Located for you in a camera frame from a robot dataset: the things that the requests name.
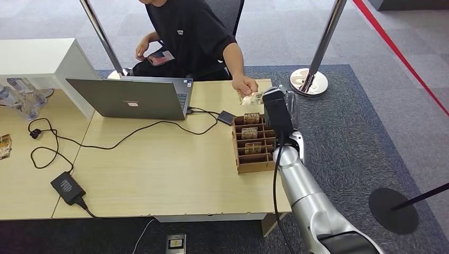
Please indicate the person's right hand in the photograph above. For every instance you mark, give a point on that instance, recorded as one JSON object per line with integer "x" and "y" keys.
{"x": 142, "y": 47}

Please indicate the person's left hand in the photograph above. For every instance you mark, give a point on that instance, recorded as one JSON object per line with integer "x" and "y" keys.
{"x": 244, "y": 86}

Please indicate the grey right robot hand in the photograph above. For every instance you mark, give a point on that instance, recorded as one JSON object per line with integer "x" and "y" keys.
{"x": 295, "y": 107}

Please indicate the gold hotel card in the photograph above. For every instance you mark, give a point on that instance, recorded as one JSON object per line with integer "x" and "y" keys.
{"x": 251, "y": 118}
{"x": 249, "y": 133}
{"x": 253, "y": 148}
{"x": 252, "y": 100}

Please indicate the person's right forearm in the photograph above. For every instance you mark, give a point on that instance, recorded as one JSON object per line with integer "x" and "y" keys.
{"x": 153, "y": 36}

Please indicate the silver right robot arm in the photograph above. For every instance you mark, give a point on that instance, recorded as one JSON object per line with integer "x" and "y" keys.
{"x": 308, "y": 196}

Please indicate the person's left forearm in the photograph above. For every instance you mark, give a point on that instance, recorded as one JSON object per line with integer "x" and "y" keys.
{"x": 234, "y": 59}

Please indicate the person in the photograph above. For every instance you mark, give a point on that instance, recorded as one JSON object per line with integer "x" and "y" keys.
{"x": 189, "y": 38}

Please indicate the wooden card organizer box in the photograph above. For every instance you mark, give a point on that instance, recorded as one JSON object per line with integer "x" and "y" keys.
{"x": 254, "y": 164}

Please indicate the smartphone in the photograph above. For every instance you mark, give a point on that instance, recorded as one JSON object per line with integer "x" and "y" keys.
{"x": 160, "y": 57}

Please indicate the small black hub box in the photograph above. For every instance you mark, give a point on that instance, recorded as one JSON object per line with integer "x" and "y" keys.
{"x": 226, "y": 117}

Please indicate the grey laptop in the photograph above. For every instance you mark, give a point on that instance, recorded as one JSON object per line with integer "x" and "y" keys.
{"x": 133, "y": 101}

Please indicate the black office chair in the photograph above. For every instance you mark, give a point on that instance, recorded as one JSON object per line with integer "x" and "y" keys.
{"x": 228, "y": 14}

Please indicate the white cabinet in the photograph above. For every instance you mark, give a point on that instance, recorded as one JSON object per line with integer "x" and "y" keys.
{"x": 38, "y": 57}

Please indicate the wooden desk leg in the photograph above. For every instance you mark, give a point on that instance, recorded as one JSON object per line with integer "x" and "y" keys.
{"x": 270, "y": 224}

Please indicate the clear plastic water bottle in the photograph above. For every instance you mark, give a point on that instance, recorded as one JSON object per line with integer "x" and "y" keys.
{"x": 17, "y": 105}
{"x": 29, "y": 92}

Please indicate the black plug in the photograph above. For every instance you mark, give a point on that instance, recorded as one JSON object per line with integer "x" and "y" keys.
{"x": 35, "y": 133}

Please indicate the black stand with round base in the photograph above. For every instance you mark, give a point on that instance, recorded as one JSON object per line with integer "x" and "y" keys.
{"x": 393, "y": 211}

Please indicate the black laptop power adapter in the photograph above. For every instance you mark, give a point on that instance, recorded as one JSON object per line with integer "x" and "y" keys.
{"x": 67, "y": 187}

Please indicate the stack of gold cards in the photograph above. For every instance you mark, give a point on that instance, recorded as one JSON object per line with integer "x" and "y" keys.
{"x": 5, "y": 146}

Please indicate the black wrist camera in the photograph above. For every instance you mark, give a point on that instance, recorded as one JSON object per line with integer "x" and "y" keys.
{"x": 277, "y": 110}

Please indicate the chrome stanchion post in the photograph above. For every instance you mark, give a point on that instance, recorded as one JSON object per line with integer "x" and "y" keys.
{"x": 101, "y": 35}
{"x": 317, "y": 56}

